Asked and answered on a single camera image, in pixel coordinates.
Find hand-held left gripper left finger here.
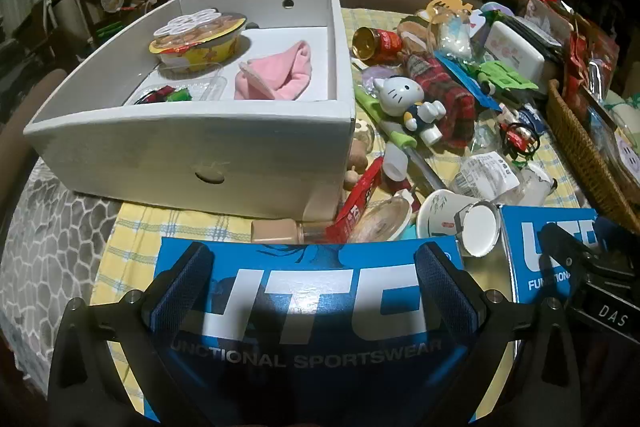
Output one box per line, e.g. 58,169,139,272
46,242,216,427

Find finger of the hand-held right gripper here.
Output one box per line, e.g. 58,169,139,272
595,216,624,254
537,223,604,294

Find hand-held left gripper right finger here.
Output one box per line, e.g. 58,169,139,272
414,242,586,427

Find leaf print paper cup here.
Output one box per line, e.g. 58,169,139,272
416,189,476,240

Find large blue printed box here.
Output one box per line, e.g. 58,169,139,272
145,237,516,427

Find white cardboard box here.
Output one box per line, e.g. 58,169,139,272
22,0,357,223

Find pink cloth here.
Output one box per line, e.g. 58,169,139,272
234,39,314,102

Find instant noodle bowl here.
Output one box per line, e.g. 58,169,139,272
149,9,248,74

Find small blue printed box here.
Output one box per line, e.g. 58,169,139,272
500,206,601,305

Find clear glass jar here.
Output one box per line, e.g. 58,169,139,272
507,162,557,208

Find yellow checked tablecloth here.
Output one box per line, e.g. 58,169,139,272
90,7,596,413

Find wicker basket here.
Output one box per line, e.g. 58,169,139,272
546,79,640,233

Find clear round lid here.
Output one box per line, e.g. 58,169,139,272
347,196,414,244

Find clear labelled plastic bag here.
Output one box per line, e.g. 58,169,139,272
452,151,521,200

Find beige liquid bottle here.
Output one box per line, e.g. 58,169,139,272
251,218,346,248

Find red candy bar wrapper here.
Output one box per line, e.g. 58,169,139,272
332,156,385,242

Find blue white packet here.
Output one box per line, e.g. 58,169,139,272
517,104,548,138

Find grey pebble pattern mat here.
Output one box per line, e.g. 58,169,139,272
0,157,126,388

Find small white bottle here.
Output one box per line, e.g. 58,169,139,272
382,142,408,182

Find wooden figure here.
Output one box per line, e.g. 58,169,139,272
342,119,376,188

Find green card packet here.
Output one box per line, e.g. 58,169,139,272
477,59,540,96

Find red plaid cloth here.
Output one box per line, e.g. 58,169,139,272
404,52,477,148

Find white cat figurine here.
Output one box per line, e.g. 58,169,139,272
372,76,447,146

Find clear plastic tray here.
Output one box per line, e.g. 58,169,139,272
132,74,228,106

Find white rectangular case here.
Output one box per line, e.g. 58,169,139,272
484,21,546,80

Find red white snack bag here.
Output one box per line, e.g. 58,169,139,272
522,0,571,32

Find clear packet blue contents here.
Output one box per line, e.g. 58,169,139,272
435,14,473,60

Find purple round tin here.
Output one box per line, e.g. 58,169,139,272
479,1,516,18

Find red metal can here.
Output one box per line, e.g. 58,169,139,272
352,27,405,62

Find brown bun-shaped toy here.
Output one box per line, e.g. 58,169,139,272
400,21,436,50

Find tiger-shaped card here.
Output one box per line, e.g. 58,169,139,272
417,0,476,25

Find black hair ties red tag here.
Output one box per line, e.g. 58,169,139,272
500,119,543,158

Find green handled toothbrush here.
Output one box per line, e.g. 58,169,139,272
354,84,447,194

